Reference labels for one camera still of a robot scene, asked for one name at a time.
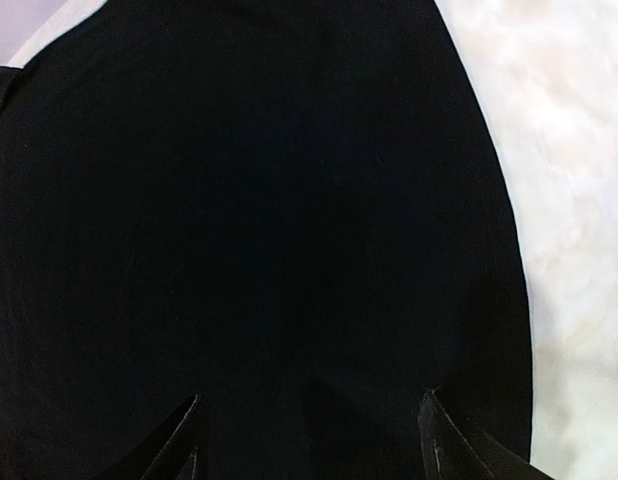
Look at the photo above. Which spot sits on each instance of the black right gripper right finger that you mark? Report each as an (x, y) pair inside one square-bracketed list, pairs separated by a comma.
[(453, 446)]

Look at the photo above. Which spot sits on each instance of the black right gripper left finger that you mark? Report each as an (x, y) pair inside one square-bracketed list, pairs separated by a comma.
[(173, 450)]

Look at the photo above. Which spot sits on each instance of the black t-shirt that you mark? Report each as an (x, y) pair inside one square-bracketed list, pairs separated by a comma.
[(289, 214)]

